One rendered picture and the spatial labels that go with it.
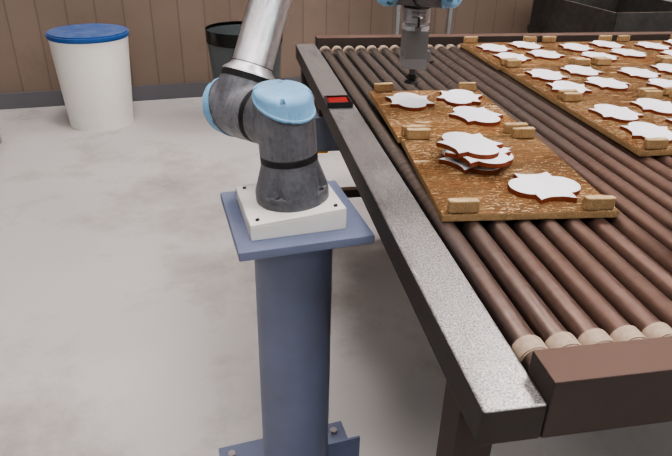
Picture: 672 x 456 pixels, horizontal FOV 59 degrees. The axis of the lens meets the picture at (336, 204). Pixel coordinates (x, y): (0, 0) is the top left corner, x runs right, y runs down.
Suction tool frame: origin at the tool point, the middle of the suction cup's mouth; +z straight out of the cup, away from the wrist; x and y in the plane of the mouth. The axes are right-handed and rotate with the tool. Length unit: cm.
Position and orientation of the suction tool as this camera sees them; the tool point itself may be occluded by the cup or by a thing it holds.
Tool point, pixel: (411, 82)
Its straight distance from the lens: 174.7
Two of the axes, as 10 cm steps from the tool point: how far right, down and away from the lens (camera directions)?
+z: -0.2, 8.9, 4.5
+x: -10.0, 0.0, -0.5
